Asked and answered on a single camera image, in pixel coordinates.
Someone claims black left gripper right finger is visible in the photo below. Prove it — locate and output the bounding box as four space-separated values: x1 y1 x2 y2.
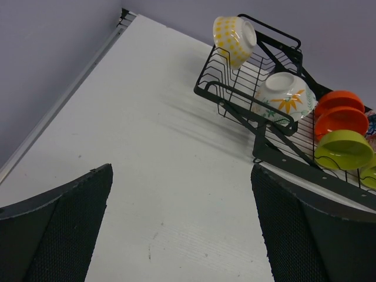
250 164 375 281

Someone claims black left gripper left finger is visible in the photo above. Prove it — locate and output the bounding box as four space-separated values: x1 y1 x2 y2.
1 164 113 281

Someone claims lime green bowl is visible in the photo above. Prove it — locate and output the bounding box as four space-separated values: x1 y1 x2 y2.
314 129 374 170
360 155 376 190

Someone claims lime green bowl front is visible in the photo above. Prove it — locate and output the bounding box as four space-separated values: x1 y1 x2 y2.
314 129 374 170

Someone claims orange bowl front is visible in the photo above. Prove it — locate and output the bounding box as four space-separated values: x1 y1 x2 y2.
314 106 369 141

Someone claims orange bowl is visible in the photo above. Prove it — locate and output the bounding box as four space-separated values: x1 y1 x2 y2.
314 106 369 141
314 90 365 118

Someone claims blue patterned bowl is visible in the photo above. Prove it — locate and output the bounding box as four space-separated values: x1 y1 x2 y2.
367 113 376 136

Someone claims red patterned bowl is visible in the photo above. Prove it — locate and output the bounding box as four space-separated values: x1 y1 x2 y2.
365 110 375 117

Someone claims white floral bowl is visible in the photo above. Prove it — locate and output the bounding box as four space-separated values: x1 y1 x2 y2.
251 72 317 126

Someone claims yellow checkered white bowl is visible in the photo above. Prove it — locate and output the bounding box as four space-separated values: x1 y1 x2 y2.
213 16 257 70

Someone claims black wire dish rack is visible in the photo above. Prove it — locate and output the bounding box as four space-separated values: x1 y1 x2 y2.
194 14 375 210

